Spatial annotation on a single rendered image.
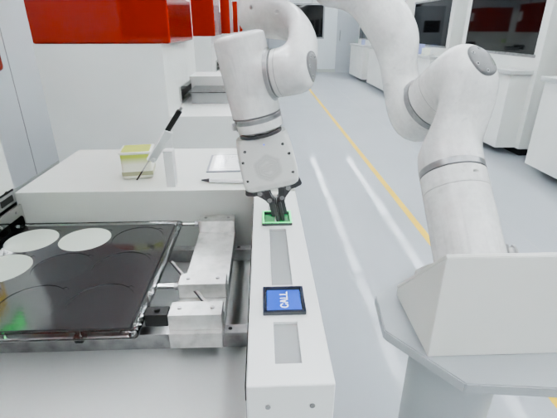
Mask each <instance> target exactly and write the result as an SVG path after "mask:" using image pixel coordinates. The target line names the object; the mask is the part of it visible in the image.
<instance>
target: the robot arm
mask: <svg viewBox="0 0 557 418"><path fill-rule="evenodd" d="M316 1H317V2H318V3H320V4H321V5H323V6H324V7H331V8H336V9H341V10H343V11H345V12H348V13H349V14H350V15H351V16H353V18H354V19H355V20H356V21H357V23H358V24H359V26H360V27H361V30H362V31H363V32H364V33H365V35H366V37H367V39H368V40H369V42H370V44H371V45H372V47H373V49H374V51H375V54H376V57H377V60H378V62H379V66H380V72H381V77H382V84H383V90H384V96H385V105H386V109H387V114H388V116H389V119H390V122H391V124H392V126H393V128H394V130H395V131H396V132H397V134H399V135H400V136H401V137H402V138H404V139H407V140H409V141H412V142H422V141H424V142H423V144H422V146H421V149H420V150H419V155H418V160H417V164H418V172H419V181H420V187H421V192H422V197H423V202H424V210H425V216H426V221H427V226H428V231H429V240H430V245H431V251H432V256H433V262H435V261H436V260H439V259H440V258H442V257H443V256H445V255H456V254H498V253H519V251H518V249H517V247H516V246H515V245H511V246H509V245H508V244H506V243H505V240H504V235H503V232H502V228H501V223H500V219H499V215H498V211H497V208H496V202H495V197H494V194H493V190H492V185H491V180H490V177H489V173H488V170H487V163H486V159H485V156H484V152H483V146H482V144H483V138H484V135H485V133H486V130H487V126H488V124H489V121H490V119H491V116H492V112H493V110H494V107H495V104H496V99H497V95H498V90H499V73H498V69H497V67H496V63H495V61H494V60H493V58H492V57H491V55H490V54H489V53H488V52H487V51H485V50H484V49H482V48H481V47H480V46H476V45H472V44H460V45H457V46H454V47H452V48H450V49H448V50H447V51H445V52H444V53H443V54H442V55H440V56H439V57H438V58H437V59H436V60H435V61H433V62H432V63H431V64H430V65H429V66H428V67H427V68H426V69H425V70H424V71H423V72H422V73H421V74H419V69H418V53H419V29H418V26H417V23H416V21H415V19H414V15H413V13H412V12H411V11H410V9H409V6H408V5H407V3H406V2H405V0H316ZM237 17H238V22H239V24H240V27H241V28H242V29H243V31H242V32H236V33H232V34H229V35H225V36H221V37H219V38H217V39H216V40H215V41H214V43H213V44H214V48H215V51H216V57H217V60H218V64H219V67H220V73H221V76H222V80H223V83H224V87H225V92H226V96H227V99H228V102H229V106H230V112H231V115H232V119H233V121H235V122H234V123H233V124H231V128H232V130H233V131H237V132H239V135H240V136H239V137H238V138H237V139H236V147H237V155H238V160H239V165H240V172H241V176H242V180H243V184H244V186H245V195H246V196H247V197H260V198H262V199H264V200H265V201H266V202H267V203H268V204H269V207H270V211H271V214H272V216H276V221H280V218H281V221H285V218H284V214H288V213H287V208H286V204H285V197H286V196H287V195H288V193H289V192H290V190H291V189H293V188H295V187H298V186H300V185H301V184H302V181H301V178H300V177H299V175H298V166H297V163H296V159H295V156H294V152H293V146H292V144H291V141H290V138H289V136H288V132H287V130H286V128H284V127H281V124H282V123H283V119H282V115H281V110H280V107H279V97H284V96H290V95H299V94H302V93H304V92H306V91H308V90H310V89H311V88H312V86H313V83H314V81H315V78H316V73H317V37H316V34H315V31H314V29H313V27H312V24H311V22H310V21H309V20H308V18H307V16H306V15H305V14H304V13H303V11H302V10H301V9H300V8H299V7H297V6H296V5H295V4H293V3H292V2H290V1H288V0H239V3H238V11H237ZM265 38H268V39H278V40H283V41H286V43H285V44H284V45H282V46H281V47H277V48H273V49H269V48H268V46H267V42H266V39H265ZM275 188H277V189H278V195H277V200H276V198H275V197H274V195H273V194H272V192H271V189H275ZM277 203H278V204H277ZM279 214H280V215H279Z"/></svg>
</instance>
